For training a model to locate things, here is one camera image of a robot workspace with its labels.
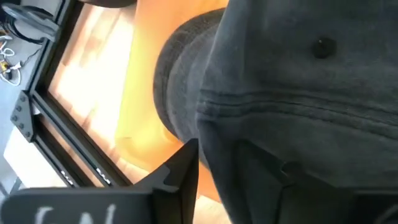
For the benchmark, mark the black aluminium table frame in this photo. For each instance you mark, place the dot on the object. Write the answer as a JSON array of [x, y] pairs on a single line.
[[71, 133]]

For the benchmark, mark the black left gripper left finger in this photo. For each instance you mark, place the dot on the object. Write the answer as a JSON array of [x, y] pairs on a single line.
[[177, 180]]

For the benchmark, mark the grey cotton baseball cap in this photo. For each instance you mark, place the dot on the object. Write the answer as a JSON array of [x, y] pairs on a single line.
[[280, 77]]

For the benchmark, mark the grey curved bracket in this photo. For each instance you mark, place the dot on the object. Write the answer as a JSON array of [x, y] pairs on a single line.
[[31, 18]]

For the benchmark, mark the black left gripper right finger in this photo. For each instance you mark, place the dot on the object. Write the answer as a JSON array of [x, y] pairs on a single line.
[[280, 202]]

